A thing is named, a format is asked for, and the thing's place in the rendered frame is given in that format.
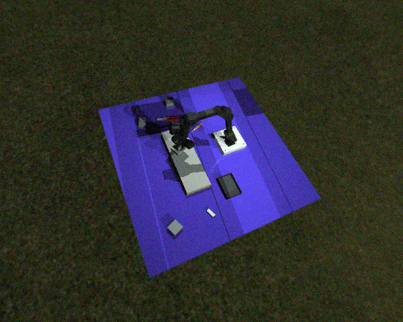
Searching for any white rectangular floor panel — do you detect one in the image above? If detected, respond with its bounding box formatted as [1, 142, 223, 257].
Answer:
[161, 130, 211, 195]

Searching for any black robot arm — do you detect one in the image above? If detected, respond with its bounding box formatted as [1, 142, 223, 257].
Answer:
[169, 105, 237, 147]

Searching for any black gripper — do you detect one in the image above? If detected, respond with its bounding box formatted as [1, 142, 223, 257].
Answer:
[169, 131, 195, 150]

